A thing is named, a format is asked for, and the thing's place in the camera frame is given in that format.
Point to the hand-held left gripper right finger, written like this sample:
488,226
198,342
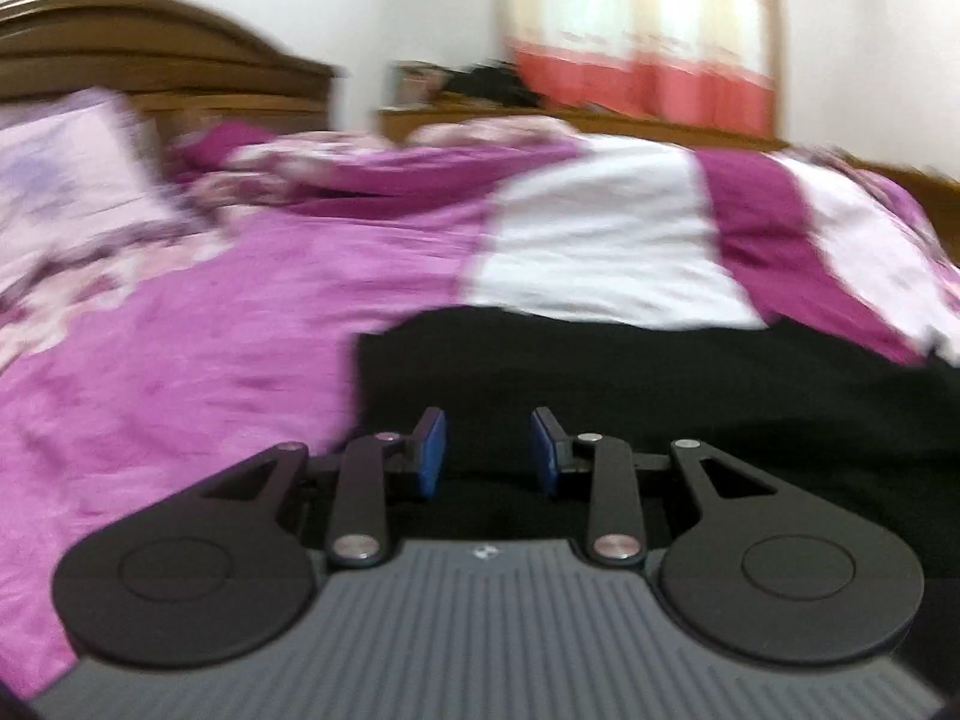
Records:
541,453

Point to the purple and white bedspread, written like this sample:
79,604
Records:
225,330

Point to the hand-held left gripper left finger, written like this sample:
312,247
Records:
434,456

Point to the lilac floral pillow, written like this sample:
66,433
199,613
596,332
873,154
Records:
71,180

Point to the wooden cabinet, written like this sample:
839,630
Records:
600,124

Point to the pink floral quilt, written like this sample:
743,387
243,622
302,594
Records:
352,157

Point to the wooden headboard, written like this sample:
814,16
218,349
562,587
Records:
172,45

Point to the dark cloth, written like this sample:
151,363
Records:
491,84

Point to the black garment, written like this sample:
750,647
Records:
675,405

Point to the white and red curtain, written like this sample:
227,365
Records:
645,37

